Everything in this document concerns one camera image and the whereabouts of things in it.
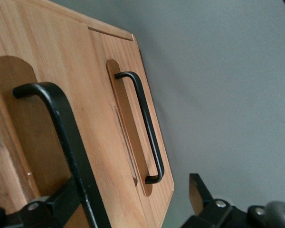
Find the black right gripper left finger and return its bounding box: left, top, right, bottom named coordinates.
left=0, top=176, right=86, bottom=228

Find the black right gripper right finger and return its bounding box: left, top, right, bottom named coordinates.
left=180, top=173, right=277, bottom=228

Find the thick black drawer handle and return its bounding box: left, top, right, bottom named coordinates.
left=12, top=82, right=109, bottom=228

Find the wooden drawer with box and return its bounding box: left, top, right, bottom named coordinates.
left=0, top=0, right=143, bottom=228

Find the wooden drawer front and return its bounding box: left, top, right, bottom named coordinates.
left=87, top=27, right=175, bottom=228

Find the thin black drawer handle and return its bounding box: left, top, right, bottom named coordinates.
left=114, top=71, right=166, bottom=185

